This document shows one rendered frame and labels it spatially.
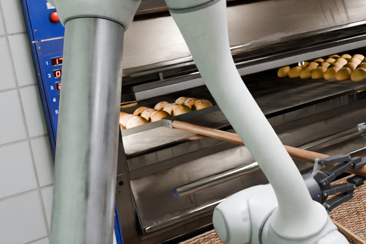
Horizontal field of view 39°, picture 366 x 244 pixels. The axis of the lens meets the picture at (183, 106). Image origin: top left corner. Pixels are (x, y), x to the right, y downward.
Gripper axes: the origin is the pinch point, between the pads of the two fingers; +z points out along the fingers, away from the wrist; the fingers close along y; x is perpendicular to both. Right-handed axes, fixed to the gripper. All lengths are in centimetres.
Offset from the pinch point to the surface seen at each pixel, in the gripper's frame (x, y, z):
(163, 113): -102, -4, 1
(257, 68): -53, -21, 14
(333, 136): -30.4, 1.8, 22.3
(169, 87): -53, -21, -20
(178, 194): -30.8, 3.0, -33.8
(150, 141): -82, 1, -16
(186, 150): -68, 4, -9
